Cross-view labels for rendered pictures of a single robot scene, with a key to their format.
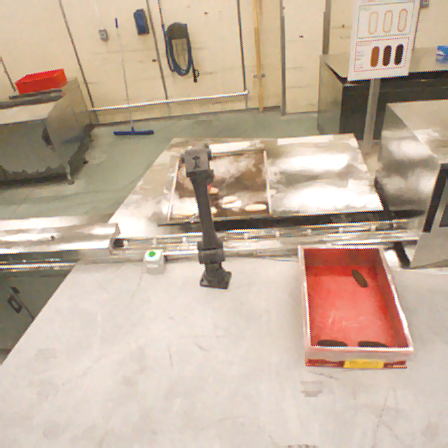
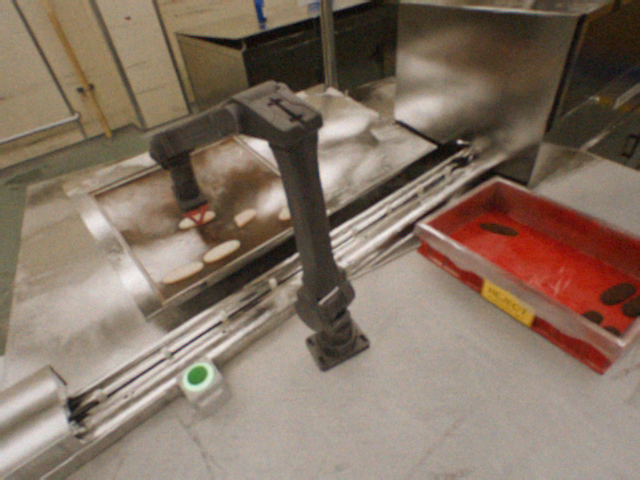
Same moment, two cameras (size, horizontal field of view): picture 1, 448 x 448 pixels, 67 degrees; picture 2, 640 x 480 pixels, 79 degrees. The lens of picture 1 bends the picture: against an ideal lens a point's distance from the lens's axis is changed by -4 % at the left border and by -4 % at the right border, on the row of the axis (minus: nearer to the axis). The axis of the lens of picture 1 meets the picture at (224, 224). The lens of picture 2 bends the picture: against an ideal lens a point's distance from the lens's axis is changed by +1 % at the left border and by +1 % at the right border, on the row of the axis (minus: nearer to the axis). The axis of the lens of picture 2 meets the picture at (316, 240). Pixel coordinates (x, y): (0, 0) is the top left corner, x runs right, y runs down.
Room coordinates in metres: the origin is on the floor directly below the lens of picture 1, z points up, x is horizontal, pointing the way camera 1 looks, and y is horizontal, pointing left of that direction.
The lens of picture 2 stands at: (0.64, 0.41, 1.54)
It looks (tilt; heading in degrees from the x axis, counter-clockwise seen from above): 40 degrees down; 318
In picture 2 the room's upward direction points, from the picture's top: 8 degrees counter-clockwise
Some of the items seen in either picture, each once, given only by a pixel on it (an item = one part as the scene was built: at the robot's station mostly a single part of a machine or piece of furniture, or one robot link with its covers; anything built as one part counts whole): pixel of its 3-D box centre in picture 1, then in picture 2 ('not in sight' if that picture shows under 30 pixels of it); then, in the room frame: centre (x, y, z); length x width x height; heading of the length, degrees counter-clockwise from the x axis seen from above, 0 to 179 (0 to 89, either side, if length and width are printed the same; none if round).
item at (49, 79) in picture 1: (41, 80); not in sight; (4.53, 1.96, 0.94); 0.51 x 0.36 x 0.13; 87
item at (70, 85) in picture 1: (56, 118); not in sight; (4.53, 1.96, 0.44); 0.70 x 0.55 x 0.87; 83
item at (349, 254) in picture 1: (347, 299); (539, 255); (0.76, -0.39, 0.88); 0.49 x 0.34 x 0.10; 168
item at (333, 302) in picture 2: (210, 256); (324, 306); (1.02, 0.07, 0.94); 0.09 x 0.05 x 0.10; 179
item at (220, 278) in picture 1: (214, 273); (336, 333); (1.00, 0.06, 0.86); 0.12 x 0.09 x 0.08; 71
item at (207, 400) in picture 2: (155, 263); (206, 390); (1.12, 0.32, 0.84); 0.08 x 0.08 x 0.11; 83
